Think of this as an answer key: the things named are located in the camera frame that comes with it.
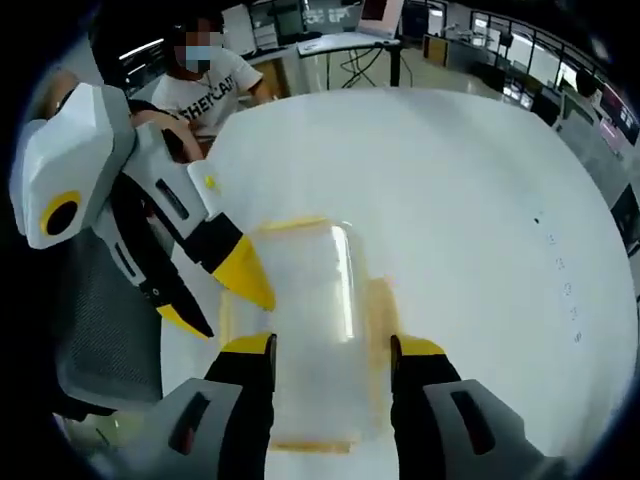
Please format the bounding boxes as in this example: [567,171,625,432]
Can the large display screen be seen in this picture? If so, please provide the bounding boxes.
[358,0,405,37]

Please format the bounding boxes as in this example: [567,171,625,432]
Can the black cable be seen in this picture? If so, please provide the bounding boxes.
[342,48,379,87]

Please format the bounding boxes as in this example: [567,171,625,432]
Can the white desk with black legs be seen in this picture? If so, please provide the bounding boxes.
[297,29,404,91]

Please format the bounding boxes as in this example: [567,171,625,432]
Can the red lit monitor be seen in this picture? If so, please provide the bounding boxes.
[599,82,640,146]

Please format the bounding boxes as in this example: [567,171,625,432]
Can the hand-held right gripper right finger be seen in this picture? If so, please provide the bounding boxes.
[389,333,559,480]

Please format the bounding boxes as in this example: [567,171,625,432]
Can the clear box with yellow buckles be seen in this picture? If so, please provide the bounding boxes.
[218,213,401,455]

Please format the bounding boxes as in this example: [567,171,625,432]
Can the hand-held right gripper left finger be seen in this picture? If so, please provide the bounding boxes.
[107,332,279,480]

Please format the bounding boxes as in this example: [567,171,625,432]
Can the white shelf unit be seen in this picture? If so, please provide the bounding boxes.
[222,3,282,52]

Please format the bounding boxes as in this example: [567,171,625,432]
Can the small brown cabinet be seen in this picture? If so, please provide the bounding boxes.
[422,33,451,67]

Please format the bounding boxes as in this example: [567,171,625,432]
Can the brown wooden cabinet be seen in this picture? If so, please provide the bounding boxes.
[248,55,292,107]

